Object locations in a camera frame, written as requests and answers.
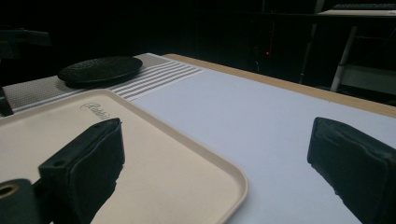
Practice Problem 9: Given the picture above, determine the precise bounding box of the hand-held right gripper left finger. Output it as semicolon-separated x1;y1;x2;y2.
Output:
37;117;126;224

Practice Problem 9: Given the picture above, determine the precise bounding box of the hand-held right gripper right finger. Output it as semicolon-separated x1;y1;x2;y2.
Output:
306;117;396;224

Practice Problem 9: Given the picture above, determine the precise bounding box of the grey striped placemat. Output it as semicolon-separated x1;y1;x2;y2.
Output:
0;52;205;118

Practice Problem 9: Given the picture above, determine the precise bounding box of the beige plastic tray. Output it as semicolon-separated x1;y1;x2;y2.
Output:
0;89;249;224

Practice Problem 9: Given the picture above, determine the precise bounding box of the black round plate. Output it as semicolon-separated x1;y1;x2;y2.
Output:
57;56;144;90

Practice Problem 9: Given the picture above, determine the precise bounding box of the white metal stand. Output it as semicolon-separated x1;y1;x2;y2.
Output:
330;25;396;96

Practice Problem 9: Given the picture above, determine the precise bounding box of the white table mat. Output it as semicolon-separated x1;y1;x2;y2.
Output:
130;68;396;224

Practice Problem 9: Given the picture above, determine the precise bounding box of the grey metal pole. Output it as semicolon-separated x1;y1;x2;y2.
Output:
298;22;319;85

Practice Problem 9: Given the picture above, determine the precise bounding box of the background desk with keyboard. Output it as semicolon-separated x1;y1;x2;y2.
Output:
317;3;396;19

